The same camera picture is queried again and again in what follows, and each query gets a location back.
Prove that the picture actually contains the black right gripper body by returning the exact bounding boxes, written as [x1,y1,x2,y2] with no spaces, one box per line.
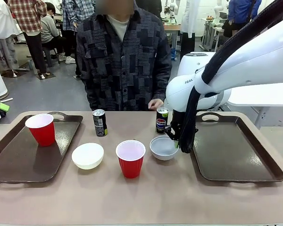
[164,110,199,143]

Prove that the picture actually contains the grey bowl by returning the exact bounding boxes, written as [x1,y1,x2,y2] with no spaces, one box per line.
[150,135,180,161]

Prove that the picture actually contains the person's left hand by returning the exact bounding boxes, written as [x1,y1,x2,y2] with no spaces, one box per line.
[148,98,165,110]

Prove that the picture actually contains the black Pepsi can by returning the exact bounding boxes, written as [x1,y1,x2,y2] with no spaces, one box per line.
[156,107,170,136]

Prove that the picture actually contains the red plastic cup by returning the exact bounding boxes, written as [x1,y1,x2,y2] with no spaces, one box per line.
[115,139,147,179]
[25,113,56,147]

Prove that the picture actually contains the dark brown serving tray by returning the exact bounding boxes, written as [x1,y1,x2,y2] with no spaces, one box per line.
[190,111,283,184]
[0,111,84,183]

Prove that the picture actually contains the person in white shirt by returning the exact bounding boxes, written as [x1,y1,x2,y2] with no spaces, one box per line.
[0,0,21,77]

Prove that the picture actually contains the grey stool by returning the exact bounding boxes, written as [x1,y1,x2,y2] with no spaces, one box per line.
[42,46,60,68]

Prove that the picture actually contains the person in dark patchwork jacket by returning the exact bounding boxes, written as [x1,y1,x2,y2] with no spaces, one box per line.
[75,0,173,112]

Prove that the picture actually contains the black can with green label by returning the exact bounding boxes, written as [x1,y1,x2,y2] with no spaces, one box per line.
[92,109,108,137]

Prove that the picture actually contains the person in red plaid shirt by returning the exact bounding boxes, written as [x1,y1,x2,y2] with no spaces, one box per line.
[7,0,49,80]

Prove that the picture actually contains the white side table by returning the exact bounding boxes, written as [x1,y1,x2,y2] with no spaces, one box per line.
[227,81,283,129]

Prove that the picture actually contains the seated person in grey top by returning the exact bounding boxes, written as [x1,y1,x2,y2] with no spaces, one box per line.
[40,2,69,62]

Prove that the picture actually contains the white bowl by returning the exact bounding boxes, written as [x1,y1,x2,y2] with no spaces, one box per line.
[71,142,105,170]

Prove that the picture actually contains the person in white coat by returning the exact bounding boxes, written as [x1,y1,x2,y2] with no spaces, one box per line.
[180,0,201,58]

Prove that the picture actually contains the wooden background table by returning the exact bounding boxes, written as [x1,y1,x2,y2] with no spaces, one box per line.
[163,23,182,48]

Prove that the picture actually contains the person in blue plaid shirt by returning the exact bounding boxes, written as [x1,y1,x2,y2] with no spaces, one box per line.
[62,0,96,76]

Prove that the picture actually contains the person in blue jacket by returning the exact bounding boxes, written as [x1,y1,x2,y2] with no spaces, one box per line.
[227,0,263,25]

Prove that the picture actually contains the black sleeved cable bundle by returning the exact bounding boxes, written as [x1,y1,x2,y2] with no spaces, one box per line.
[178,13,278,154]

